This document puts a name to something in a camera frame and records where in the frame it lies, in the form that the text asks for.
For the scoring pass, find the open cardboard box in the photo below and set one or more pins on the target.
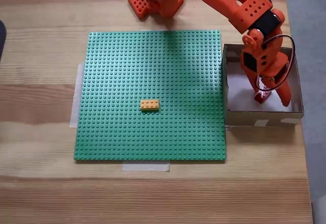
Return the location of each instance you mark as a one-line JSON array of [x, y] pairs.
[[239, 121]]

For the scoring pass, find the red lego block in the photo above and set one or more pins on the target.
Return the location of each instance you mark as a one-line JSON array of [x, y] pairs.
[[262, 98]]

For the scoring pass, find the white paper box lining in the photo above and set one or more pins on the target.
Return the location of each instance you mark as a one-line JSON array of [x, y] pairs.
[[237, 94]]

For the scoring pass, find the wide masking tape strip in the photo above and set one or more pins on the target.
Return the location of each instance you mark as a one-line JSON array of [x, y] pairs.
[[74, 107]]

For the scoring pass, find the green lego baseplate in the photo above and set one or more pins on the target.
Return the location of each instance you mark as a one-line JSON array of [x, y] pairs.
[[152, 68]]

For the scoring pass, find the yellow lego block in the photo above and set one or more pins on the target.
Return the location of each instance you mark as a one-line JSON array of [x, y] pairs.
[[150, 105]]

